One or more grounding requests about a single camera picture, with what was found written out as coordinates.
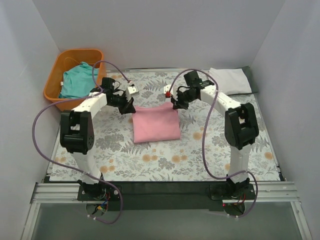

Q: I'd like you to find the pink t shirt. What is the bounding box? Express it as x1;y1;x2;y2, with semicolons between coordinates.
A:
132;102;181;144

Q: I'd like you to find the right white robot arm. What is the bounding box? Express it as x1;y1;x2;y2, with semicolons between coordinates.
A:
163;69;259;201

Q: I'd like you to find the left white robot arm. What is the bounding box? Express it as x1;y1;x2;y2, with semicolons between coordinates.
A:
60;77;139;200

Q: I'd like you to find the floral table mat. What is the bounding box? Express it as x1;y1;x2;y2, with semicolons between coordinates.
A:
49;70;280;182

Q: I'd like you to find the teal t shirt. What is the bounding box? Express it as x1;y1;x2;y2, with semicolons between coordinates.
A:
58;62;96;99

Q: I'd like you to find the folded white t shirt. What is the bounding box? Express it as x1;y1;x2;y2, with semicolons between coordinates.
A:
209;68;253;95

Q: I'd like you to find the orange plastic basket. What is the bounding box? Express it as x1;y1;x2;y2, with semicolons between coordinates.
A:
43;48;104;111

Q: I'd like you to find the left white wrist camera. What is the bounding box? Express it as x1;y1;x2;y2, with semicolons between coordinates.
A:
125;85;140;100

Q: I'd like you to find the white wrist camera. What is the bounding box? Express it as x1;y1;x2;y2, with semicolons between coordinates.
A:
125;85;140;100
163;84;177;99

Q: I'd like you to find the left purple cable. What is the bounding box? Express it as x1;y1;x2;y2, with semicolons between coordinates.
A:
31;60;134;225

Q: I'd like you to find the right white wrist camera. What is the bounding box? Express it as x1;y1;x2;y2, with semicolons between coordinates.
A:
163;84;177;99

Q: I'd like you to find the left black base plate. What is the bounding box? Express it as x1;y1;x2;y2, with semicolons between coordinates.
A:
77;183;122;202

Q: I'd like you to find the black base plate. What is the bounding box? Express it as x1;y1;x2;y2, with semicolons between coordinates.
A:
77;183;122;202
205;182;256;201

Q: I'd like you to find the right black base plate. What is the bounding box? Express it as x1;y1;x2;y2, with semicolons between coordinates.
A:
205;182;256;201

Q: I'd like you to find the aluminium frame rail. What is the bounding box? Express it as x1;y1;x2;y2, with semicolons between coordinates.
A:
31;181;300;203

